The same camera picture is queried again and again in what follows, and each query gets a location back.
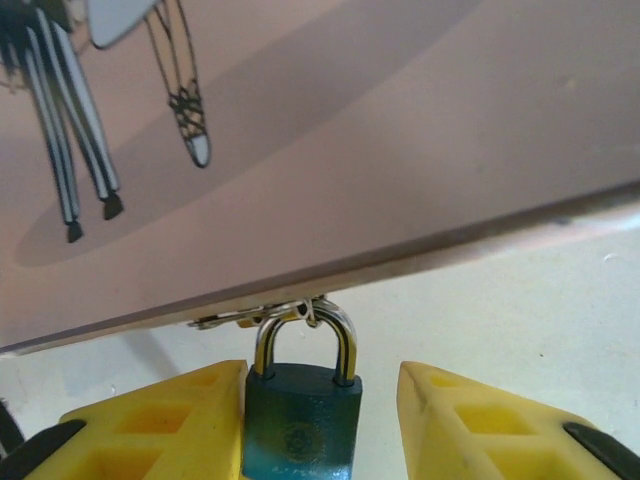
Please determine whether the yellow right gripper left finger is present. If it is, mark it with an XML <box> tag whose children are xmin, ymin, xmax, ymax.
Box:
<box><xmin>0</xmin><ymin>358</ymin><xmax>250</xmax><ymax>480</ymax></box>

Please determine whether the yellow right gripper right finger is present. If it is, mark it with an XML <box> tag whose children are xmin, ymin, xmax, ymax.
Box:
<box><xmin>398</xmin><ymin>360</ymin><xmax>640</xmax><ymax>480</ymax></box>

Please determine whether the blue padlock with steel shackle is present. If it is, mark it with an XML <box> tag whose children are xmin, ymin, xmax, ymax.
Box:
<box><xmin>242</xmin><ymin>302</ymin><xmax>365</xmax><ymax>480</ymax></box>

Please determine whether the silver key ring with keys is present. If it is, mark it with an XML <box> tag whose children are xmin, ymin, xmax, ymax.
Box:
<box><xmin>187</xmin><ymin>294</ymin><xmax>341</xmax><ymax>332</ymax></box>

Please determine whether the pink tin box with couple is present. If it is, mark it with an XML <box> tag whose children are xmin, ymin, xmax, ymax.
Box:
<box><xmin>0</xmin><ymin>0</ymin><xmax>640</xmax><ymax>357</ymax></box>

